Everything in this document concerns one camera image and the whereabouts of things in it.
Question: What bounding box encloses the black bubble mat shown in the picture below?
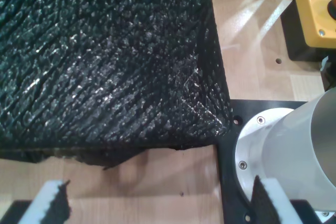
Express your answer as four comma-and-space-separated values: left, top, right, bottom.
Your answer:
0, 0, 234, 172

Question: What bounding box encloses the yellow emergency stop box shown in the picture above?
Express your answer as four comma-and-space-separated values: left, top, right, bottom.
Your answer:
295, 0, 336, 49

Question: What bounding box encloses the black stop box mount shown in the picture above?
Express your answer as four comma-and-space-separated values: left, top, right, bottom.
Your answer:
279, 0, 336, 63

